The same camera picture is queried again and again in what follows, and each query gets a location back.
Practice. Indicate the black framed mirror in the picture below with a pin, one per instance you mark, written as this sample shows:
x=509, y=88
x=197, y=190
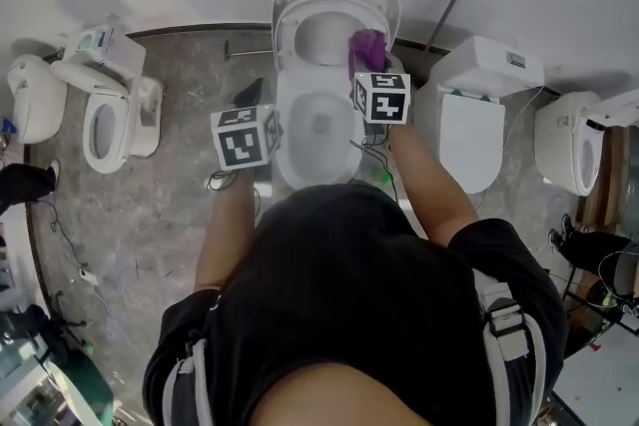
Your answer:
x=604, y=374

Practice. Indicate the white toilet bowl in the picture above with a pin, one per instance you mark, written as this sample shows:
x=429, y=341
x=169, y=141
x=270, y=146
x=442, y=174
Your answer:
x=319, y=139

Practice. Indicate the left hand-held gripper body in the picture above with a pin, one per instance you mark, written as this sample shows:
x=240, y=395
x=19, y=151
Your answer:
x=239, y=144

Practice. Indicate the person's black shirt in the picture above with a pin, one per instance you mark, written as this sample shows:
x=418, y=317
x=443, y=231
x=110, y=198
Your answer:
x=349, y=289

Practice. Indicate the white closed toilet with tank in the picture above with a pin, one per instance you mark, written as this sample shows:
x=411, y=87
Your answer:
x=469, y=139

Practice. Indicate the person's right forearm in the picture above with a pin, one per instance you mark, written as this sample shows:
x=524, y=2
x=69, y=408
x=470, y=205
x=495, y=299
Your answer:
x=429, y=184

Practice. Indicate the white toilet with labelled tank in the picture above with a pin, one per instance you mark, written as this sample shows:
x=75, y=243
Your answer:
x=125, y=60

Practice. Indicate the white power adapter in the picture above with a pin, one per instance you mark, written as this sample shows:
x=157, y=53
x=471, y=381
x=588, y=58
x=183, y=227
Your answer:
x=89, y=275

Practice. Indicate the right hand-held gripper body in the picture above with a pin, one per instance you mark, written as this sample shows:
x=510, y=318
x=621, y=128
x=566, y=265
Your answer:
x=384, y=105

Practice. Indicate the purple cloth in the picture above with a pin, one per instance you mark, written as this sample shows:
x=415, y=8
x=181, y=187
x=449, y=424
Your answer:
x=367, y=47

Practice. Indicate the long metal pole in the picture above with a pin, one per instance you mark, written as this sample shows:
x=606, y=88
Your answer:
x=449, y=7

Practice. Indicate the short metal rod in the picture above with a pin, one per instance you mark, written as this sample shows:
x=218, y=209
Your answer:
x=249, y=50

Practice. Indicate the white smart toilet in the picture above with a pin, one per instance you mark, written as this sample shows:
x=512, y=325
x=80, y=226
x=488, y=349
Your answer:
x=554, y=139

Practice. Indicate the person's left forearm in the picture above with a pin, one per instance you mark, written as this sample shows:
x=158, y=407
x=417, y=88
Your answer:
x=224, y=234

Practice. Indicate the wooden door frame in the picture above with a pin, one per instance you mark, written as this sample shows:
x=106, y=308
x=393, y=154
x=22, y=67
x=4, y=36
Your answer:
x=611, y=174

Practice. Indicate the person's chin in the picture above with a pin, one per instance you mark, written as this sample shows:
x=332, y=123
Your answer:
x=349, y=399

